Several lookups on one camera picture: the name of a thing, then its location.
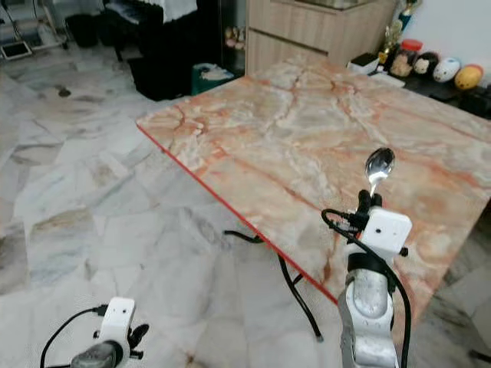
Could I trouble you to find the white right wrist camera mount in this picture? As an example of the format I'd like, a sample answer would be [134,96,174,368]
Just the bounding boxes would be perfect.
[356,208,413,258]

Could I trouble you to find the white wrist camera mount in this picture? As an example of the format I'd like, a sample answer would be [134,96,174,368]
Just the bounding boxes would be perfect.
[97,297,136,347]
[356,208,413,258]

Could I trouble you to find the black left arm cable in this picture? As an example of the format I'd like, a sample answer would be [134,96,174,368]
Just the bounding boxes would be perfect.
[39,304,108,368]

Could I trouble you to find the metal wire rack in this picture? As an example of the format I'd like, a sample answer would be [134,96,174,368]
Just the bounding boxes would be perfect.
[0,0,68,51]

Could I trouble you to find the light wooden cabinet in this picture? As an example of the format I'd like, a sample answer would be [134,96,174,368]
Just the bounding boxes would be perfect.
[245,0,400,76]

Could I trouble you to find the blue figurine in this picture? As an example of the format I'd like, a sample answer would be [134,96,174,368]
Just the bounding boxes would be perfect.
[397,0,424,31]

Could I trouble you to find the marble pattern folding table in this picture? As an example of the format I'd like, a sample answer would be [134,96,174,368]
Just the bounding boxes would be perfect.
[137,60,491,343]

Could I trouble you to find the white lace cloth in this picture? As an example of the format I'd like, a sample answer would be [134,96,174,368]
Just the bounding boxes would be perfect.
[140,0,199,24]

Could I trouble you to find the black piano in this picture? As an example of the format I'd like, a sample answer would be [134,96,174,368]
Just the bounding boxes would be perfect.
[104,0,227,102]

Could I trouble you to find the gold trophy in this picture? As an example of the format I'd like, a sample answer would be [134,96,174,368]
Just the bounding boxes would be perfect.
[377,18,404,67]

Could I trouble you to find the white floor scale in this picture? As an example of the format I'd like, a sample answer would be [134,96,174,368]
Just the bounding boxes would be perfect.
[2,41,35,61]

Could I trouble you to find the black bin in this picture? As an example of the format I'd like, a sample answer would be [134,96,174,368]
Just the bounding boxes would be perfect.
[64,13,101,49]

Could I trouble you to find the red lid plastic jar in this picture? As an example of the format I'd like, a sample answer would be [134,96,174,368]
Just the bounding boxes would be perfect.
[390,38,424,78]

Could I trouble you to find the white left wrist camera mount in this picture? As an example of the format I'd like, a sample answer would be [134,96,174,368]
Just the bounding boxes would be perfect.
[97,297,136,347]

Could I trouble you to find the black metal table leg frame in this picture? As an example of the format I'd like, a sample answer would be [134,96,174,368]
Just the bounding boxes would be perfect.
[224,229,325,343]

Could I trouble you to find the small beige figurines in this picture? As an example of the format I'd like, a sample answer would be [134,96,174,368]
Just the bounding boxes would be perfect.
[224,25,247,51]

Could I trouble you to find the green box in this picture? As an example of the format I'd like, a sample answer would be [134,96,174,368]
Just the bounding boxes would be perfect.
[191,63,245,97]

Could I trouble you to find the small black box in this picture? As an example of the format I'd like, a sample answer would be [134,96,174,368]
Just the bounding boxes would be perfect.
[348,52,379,76]

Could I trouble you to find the silver metal spoon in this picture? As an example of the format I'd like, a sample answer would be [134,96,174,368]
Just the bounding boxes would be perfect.
[365,147,396,197]

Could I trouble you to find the low black shelf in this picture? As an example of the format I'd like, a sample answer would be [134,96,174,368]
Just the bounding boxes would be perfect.
[372,71,491,120]

